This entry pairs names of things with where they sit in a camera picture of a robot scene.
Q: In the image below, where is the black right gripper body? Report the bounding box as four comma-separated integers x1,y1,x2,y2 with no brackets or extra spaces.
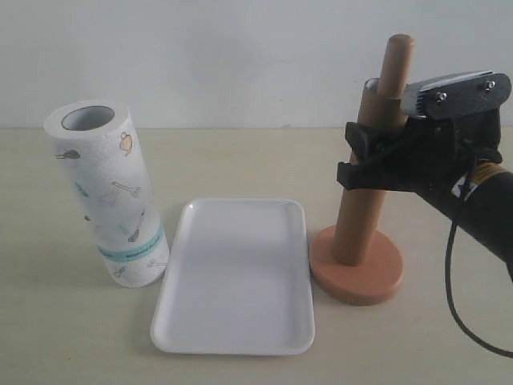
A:
401,108,503,199

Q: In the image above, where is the brown cardboard tube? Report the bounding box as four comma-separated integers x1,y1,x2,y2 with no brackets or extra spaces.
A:
332,78,406,266

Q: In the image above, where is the white printed paper towel roll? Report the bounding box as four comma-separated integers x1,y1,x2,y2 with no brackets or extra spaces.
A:
43,100,169,288

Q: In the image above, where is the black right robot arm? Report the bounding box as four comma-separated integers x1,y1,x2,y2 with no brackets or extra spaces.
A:
337,109,512,269

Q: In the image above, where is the wooden paper towel holder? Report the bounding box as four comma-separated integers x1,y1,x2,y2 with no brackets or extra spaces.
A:
309,34,415,306

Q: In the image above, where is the white rectangular plastic tray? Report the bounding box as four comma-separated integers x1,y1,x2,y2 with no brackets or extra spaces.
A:
150,198,315,356

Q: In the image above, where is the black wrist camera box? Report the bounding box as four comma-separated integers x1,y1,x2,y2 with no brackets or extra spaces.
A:
400,71,512,120

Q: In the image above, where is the black cable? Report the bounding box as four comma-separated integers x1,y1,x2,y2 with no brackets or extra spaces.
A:
445,140,513,359

